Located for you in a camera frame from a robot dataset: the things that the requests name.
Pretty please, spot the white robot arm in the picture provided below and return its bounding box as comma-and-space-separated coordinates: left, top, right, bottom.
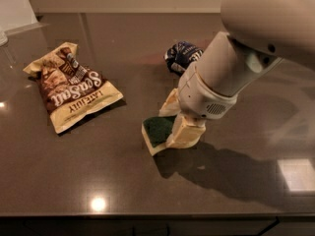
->
159, 0, 315, 148

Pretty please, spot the crumpled blue chip bag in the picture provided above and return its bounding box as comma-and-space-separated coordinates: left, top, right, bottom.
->
163, 41, 204, 76

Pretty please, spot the brown sea salt chip bag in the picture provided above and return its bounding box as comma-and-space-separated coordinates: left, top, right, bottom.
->
24, 42, 123, 134

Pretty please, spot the green and yellow sponge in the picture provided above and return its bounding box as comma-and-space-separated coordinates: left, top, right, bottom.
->
142, 116, 175, 156

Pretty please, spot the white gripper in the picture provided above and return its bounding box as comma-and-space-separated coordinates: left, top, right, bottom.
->
158, 62, 237, 148

